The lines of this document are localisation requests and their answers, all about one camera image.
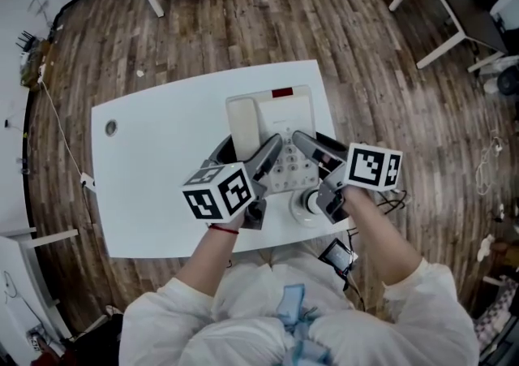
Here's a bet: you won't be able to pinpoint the red string bracelet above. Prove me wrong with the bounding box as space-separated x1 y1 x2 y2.
208 223 240 235

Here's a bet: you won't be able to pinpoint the person's white garment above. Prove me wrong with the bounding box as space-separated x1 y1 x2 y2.
118 245 482 366

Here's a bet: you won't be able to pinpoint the person's right forearm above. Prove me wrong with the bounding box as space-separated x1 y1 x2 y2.
343 185 427 289

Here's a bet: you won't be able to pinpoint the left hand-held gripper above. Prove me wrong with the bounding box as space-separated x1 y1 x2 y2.
181 133 284 231

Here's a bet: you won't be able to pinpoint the light blue lanyard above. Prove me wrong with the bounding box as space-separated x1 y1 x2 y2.
277 282 330 366

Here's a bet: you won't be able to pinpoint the white round dish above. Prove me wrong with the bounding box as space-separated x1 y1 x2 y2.
288 188 330 228

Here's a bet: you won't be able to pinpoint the black battery pack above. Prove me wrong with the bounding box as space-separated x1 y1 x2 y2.
318 238 358 277

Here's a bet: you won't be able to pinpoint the white side table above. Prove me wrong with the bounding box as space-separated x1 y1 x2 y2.
0 227 80 357

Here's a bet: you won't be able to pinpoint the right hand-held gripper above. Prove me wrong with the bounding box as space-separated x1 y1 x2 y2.
292 131 404 224

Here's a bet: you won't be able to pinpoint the black round fan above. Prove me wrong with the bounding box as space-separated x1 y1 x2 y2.
495 63 519 97

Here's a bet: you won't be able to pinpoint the person's left forearm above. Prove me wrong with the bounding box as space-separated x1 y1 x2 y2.
173 222 245 297

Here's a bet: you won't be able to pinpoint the white telephone handset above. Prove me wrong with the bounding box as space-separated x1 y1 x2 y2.
225 97 263 165

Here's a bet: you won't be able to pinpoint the black cable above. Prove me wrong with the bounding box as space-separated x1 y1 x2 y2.
375 188 408 216

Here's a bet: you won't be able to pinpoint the white power cable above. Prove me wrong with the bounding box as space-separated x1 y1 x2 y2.
39 79 87 179

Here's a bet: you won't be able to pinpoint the white telephone base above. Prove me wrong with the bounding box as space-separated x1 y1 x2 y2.
225 84 321 196

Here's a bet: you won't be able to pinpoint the dark top desk white legs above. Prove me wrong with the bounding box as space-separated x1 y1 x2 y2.
388 0 510 70

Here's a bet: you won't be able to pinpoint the black router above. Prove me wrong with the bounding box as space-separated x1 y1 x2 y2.
15 30 36 51

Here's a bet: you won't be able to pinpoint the cardboard box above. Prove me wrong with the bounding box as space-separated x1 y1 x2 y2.
19 39 53 93

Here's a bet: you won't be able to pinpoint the coiled white cable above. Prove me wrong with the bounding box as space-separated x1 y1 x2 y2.
474 136 504 196

